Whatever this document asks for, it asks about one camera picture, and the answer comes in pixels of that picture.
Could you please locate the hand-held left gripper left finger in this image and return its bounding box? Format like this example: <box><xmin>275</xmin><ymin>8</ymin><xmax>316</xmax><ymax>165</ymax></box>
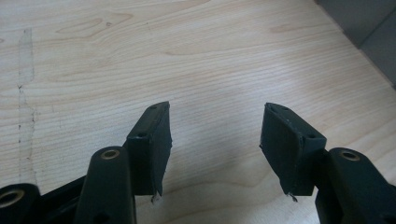
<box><xmin>125</xmin><ymin>101</ymin><xmax>173</xmax><ymax>198</ymax></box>

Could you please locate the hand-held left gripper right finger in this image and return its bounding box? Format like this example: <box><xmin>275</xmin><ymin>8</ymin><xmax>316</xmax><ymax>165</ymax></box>
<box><xmin>259</xmin><ymin>102</ymin><xmax>328</xmax><ymax>198</ymax></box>

